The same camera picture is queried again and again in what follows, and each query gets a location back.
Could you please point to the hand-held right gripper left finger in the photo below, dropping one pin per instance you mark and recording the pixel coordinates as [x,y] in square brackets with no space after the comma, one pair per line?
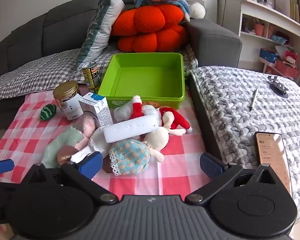
[91,165]

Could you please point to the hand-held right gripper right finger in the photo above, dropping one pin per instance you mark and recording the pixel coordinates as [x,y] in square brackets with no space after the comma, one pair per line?
[210,166]

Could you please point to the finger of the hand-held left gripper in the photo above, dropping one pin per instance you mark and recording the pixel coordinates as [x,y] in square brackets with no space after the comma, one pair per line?
[1,167]

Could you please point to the pink cloth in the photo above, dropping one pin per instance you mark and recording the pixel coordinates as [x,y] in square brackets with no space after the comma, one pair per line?
[86,127]

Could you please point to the green plastic box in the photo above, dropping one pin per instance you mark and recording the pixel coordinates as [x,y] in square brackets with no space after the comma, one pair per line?
[145,77]

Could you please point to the brown round compact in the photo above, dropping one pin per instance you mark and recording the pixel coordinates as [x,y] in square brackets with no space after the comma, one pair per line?
[66,153]

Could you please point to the red white checkered cloth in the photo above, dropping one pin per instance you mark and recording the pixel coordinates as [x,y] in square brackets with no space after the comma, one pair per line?
[180,155]

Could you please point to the light green towel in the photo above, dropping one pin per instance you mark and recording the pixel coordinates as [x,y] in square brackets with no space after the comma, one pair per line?
[62,140]

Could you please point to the teal dress doll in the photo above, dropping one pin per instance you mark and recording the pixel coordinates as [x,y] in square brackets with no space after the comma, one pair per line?
[130,155]

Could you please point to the white foam block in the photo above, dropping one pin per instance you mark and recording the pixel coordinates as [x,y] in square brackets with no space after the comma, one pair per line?
[130,128]

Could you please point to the white blue carton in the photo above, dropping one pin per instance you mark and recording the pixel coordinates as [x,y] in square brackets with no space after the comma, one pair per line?
[100,112]

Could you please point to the gold lidded jar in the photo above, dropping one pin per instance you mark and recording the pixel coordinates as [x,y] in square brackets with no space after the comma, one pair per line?
[71,107]

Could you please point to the black smartphone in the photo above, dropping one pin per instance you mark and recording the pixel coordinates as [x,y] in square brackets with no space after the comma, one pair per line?
[270,150]

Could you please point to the red white santa plush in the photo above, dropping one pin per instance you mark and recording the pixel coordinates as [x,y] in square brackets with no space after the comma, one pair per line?
[170,116]

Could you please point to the small green striped toy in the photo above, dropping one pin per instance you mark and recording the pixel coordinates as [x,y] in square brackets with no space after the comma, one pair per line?
[48,111]

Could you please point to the grey quilted blanket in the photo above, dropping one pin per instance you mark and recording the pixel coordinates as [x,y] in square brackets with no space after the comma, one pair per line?
[240,100]

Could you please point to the grey pen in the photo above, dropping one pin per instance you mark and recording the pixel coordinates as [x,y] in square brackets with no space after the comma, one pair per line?
[254,99]

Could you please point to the yellow black drink can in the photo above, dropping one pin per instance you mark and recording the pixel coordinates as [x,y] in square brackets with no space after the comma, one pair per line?
[91,76]

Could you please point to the grey checkered blanket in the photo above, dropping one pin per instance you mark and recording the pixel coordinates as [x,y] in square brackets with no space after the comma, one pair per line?
[40,72]

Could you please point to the small black holder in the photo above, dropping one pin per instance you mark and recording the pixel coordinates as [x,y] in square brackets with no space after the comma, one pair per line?
[277,85]

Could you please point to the red plastic basket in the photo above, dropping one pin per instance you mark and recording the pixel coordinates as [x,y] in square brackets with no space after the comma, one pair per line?
[287,71]

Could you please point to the blue storage box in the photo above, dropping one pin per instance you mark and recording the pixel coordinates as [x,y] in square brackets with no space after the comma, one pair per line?
[267,56]

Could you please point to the grey green throw pillow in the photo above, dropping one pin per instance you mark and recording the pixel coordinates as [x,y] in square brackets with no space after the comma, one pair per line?
[100,30]

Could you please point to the orange pumpkin cushion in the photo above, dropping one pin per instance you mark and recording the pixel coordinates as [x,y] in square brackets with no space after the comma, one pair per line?
[152,40]
[145,17]

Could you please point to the grey fabric sofa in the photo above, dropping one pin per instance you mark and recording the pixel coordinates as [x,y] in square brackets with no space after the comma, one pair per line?
[52,25]

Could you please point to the pink pot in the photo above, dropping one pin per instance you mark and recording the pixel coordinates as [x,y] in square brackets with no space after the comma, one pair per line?
[259,29]

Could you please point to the white round plush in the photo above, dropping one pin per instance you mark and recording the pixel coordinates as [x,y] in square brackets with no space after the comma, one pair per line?
[197,10]

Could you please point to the white shelf unit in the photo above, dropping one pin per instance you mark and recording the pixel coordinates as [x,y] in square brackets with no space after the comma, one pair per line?
[265,12]

